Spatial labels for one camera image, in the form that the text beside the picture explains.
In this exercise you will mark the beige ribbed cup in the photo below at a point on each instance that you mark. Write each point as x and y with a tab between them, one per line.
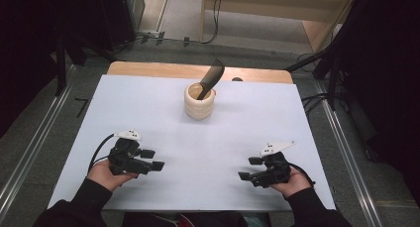
199	108

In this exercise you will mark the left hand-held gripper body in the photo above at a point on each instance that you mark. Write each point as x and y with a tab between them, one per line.
124	161

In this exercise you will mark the person's left hand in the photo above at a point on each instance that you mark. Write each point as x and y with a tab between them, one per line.
104	177

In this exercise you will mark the metal floor rail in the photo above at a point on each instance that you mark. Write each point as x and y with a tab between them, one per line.
36	144
346	147

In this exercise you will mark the wooden table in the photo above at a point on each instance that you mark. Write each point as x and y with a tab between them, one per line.
158	70

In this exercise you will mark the black comb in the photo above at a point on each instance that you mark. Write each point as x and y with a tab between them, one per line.
211	76

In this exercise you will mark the black metal stand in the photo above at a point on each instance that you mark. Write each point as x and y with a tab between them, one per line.
333	65
61	65

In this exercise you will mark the dark cabinet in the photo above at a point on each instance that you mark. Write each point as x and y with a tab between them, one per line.
119	15

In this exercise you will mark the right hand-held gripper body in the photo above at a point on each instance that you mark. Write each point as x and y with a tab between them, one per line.
274	172

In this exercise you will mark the person's right hand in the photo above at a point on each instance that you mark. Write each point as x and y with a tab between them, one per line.
294	184

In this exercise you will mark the white board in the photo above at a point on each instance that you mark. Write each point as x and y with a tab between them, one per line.
185	144

